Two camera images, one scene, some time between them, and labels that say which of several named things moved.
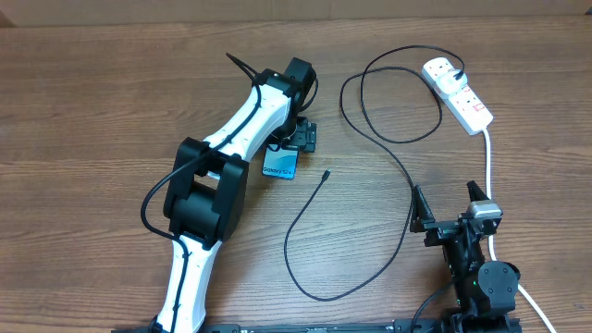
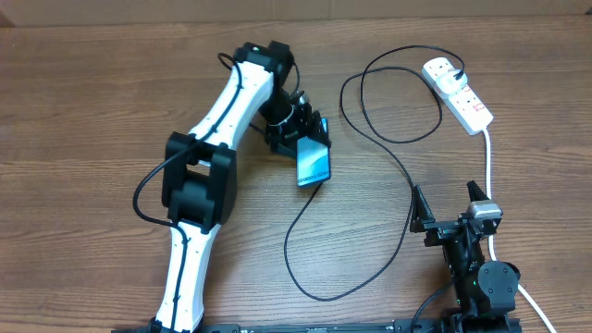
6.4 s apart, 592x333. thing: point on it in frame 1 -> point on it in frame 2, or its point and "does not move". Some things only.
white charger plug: x=448 y=82 does not move
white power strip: x=464 y=107 does not move
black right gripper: x=439 y=230 does not move
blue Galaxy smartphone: x=280 y=161 -> x=313 y=160
